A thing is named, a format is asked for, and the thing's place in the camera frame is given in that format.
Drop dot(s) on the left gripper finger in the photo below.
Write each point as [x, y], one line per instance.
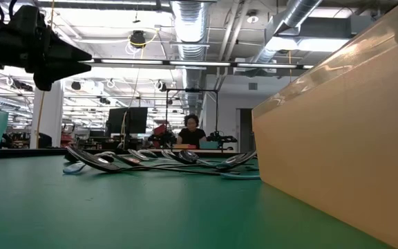
[54, 74]
[67, 50]

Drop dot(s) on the small black robot arm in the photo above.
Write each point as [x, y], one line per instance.
[221, 138]

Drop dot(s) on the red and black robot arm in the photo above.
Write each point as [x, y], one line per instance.
[161, 136]

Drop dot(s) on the white pillar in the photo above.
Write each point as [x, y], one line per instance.
[52, 117]

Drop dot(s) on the red tool cart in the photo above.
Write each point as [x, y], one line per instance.
[67, 136]

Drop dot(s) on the black office chair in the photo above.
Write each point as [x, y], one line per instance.
[45, 141]

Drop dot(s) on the black computer monitor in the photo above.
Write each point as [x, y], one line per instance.
[133, 121]

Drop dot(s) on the pile of metal cutlery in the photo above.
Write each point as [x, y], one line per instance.
[95, 162]

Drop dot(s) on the metal spoon at top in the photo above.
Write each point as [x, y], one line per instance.
[126, 160]

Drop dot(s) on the suspended linear light fixture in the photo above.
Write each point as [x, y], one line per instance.
[199, 63]

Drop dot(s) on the small orange box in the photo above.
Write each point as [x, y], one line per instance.
[185, 146]

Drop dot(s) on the person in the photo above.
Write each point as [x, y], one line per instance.
[192, 136]

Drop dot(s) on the black spoon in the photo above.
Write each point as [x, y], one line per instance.
[188, 156]

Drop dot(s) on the green table mat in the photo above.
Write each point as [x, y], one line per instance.
[150, 214]

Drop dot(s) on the small teal box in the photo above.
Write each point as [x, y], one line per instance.
[209, 144]

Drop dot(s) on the grey door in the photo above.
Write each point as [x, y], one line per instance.
[246, 131]

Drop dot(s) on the orange plastic bin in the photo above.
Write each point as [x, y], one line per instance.
[340, 138]

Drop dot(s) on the silver ventilation duct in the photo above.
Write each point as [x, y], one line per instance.
[295, 14]
[189, 27]

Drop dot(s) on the black metal frame rig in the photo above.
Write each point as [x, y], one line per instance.
[192, 90]

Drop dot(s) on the wall vent grille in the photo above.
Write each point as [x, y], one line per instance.
[253, 86]

